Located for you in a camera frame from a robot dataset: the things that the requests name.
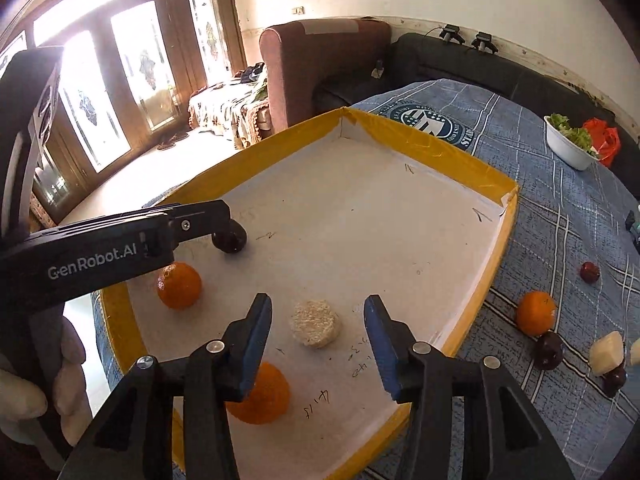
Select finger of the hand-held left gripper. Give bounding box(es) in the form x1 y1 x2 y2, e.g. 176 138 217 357
165 200 248 256

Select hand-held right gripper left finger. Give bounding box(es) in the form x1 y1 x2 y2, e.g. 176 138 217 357
57 292 273 480

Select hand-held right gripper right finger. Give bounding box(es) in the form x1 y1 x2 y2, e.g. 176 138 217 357
363 294 576 480

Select dark plum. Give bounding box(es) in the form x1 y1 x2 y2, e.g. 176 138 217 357
600 366 628 398
532 331 565 371
212 222 248 255

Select yellow-edged cardboard tray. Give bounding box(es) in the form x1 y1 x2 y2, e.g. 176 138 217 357
100 106 520 480

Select orange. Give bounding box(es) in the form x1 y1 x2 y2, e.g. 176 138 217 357
225 361 292 426
515 290 558 337
157 262 203 310

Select large white banana piece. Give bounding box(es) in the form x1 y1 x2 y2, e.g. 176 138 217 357
588 331 626 377

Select person's left hand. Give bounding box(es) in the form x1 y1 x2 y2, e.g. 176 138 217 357
0 317 93 448

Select round white banana piece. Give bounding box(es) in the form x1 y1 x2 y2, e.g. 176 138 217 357
289 300 343 348

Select pair of slippers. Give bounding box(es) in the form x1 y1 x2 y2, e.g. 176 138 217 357
156 132 188 152

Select patterned sofa cover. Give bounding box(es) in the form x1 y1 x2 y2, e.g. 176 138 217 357
187 80 273 150

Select dark clothes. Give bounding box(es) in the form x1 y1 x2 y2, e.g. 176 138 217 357
235 62 266 86

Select wooden glass door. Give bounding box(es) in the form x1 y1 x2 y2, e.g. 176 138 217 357
0 0 248 226

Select brown armchair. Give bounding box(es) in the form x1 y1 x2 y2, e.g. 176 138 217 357
258 16 392 133

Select blue plaid tablecloth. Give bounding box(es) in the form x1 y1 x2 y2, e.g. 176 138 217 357
92 78 640 480

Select white bowl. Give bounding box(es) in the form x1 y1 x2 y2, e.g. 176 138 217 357
544 114 601 171

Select green lettuce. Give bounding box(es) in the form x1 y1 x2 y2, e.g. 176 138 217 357
549 113 598 155

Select black sofa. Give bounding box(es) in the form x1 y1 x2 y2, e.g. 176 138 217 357
312 32 618 126

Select red plastic bag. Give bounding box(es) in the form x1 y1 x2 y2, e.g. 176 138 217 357
581 118 622 167

